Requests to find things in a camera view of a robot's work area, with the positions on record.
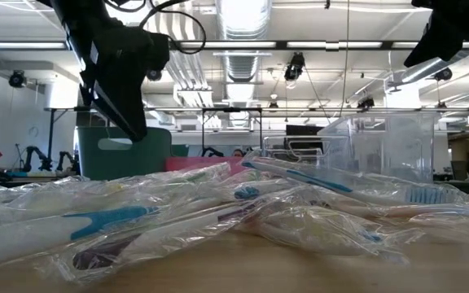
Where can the clear plastic bin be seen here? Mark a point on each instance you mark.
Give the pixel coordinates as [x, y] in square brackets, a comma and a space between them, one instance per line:
[295, 148]

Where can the black background robot arm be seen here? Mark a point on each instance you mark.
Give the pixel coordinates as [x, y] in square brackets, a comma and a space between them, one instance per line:
[61, 158]
[26, 158]

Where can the black metal rack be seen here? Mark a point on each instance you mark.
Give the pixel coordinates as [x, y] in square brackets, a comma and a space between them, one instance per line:
[232, 109]

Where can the black monitor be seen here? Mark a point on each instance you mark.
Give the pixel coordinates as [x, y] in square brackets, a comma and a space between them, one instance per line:
[303, 130]

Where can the black hanging camera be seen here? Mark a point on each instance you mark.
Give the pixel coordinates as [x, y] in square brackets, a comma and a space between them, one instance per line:
[443, 74]
[294, 67]
[365, 103]
[154, 75]
[16, 78]

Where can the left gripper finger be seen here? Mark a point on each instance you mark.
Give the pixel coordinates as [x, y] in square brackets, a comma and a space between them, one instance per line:
[96, 106]
[124, 101]

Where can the black overhead frame bar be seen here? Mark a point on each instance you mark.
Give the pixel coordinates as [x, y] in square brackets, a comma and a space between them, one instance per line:
[281, 45]

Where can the orange white wrapped toothbrush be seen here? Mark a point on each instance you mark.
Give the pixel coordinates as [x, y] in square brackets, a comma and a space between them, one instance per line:
[430, 211]

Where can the silver ventilation duct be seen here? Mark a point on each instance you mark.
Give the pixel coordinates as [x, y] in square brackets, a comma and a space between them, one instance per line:
[242, 65]

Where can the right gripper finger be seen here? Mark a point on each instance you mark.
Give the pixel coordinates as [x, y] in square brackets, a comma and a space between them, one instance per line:
[438, 42]

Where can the pink plastic bin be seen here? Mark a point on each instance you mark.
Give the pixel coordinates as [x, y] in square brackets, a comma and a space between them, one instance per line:
[202, 163]

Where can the frosted clear plastic tub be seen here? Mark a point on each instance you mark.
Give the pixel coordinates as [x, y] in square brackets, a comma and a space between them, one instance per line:
[397, 146]

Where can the purple white wrapped toothbrush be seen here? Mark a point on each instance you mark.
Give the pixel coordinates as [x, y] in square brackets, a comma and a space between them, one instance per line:
[234, 211]

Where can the green plastic bin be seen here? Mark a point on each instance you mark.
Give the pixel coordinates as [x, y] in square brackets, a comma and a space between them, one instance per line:
[157, 158]

